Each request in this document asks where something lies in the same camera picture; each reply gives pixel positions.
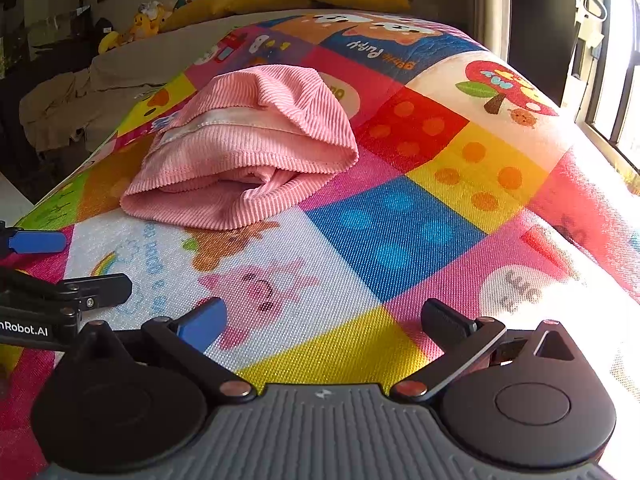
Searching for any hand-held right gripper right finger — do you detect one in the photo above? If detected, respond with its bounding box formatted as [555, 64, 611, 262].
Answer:
[390, 299, 576, 404]

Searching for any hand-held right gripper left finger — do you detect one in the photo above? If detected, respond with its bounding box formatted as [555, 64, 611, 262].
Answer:
[70, 296, 258, 406]

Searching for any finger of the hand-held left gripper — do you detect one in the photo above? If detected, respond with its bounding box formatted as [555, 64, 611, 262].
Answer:
[0, 222, 68, 261]
[0, 267, 133, 310]

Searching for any pink ribbed garment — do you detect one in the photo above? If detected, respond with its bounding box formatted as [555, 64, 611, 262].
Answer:
[120, 64, 360, 231]

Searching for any colourful printed blanket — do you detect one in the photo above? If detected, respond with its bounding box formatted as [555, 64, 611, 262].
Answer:
[0, 10, 640, 480]

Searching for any beige bed sheet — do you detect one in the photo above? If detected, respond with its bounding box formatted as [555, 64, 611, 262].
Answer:
[20, 7, 301, 153]

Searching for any small yellow plush toy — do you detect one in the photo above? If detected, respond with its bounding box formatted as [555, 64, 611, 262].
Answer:
[97, 31, 126, 56]

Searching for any dark glass tank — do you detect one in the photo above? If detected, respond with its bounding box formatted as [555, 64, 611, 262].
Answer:
[0, 0, 93, 77]

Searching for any yellow chick plush toy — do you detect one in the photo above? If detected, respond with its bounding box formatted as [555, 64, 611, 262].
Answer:
[127, 2, 168, 41]

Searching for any long yellow pillow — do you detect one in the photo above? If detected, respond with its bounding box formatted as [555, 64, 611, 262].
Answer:
[160, 0, 321, 33]

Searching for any window frame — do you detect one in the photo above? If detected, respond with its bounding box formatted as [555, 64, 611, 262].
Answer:
[575, 0, 640, 196]

